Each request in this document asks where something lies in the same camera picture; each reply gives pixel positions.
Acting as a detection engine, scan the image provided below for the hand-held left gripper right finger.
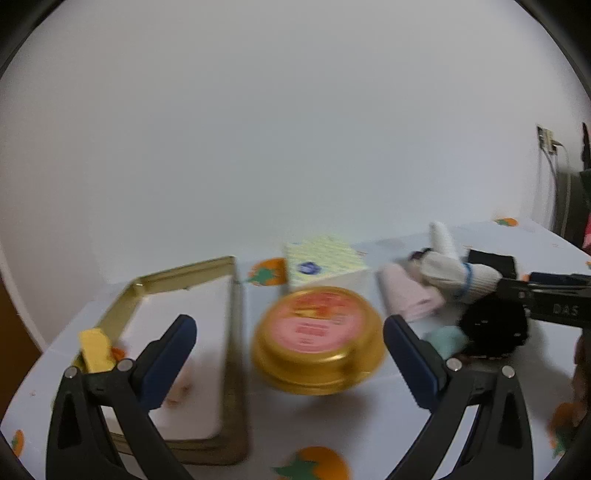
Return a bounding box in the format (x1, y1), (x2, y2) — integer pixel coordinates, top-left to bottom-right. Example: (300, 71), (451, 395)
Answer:
(383, 315), (539, 480)

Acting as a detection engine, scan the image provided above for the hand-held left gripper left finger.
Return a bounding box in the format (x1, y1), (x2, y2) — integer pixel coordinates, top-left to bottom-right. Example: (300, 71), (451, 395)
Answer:
(45, 314), (198, 480)

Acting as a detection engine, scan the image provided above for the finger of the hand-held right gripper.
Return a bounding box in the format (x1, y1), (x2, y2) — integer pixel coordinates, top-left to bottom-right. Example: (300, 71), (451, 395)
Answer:
(496, 278), (591, 326)
(522, 272), (591, 291)

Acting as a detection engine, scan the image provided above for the black fuzzy scrunchie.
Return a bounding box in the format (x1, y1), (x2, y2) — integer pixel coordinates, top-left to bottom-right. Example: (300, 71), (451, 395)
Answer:
(455, 295), (529, 361)

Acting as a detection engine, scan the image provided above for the black cloth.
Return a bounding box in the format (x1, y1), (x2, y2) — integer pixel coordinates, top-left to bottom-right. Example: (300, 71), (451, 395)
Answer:
(464, 249), (518, 280)

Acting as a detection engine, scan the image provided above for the pink cloth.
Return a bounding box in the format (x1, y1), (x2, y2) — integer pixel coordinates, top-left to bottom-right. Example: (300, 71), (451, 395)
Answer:
(379, 261), (446, 322)

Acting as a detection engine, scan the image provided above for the white sock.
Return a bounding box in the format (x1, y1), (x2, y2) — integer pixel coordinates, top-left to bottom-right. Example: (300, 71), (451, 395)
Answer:
(422, 222), (503, 305)

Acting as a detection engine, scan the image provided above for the light teal cloth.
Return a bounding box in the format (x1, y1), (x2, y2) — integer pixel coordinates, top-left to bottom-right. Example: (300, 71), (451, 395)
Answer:
(425, 325), (469, 361)

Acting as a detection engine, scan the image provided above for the dark bag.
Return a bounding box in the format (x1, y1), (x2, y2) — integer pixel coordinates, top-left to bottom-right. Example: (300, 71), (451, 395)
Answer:
(554, 168), (591, 254)

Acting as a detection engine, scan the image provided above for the gold round tin pink lid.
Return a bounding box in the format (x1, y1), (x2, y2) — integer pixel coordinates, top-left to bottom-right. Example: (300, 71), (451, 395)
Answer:
(250, 286), (387, 396)

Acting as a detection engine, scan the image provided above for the yellow patterned tissue pack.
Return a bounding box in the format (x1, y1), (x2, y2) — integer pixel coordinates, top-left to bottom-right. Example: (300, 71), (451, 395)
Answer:
(283, 234), (370, 296)

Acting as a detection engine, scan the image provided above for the white cable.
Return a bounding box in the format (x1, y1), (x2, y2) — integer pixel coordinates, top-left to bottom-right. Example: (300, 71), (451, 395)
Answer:
(545, 141), (571, 232)

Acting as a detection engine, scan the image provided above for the wall outlet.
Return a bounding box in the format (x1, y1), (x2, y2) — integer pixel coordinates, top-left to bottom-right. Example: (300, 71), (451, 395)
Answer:
(536, 124), (557, 153)

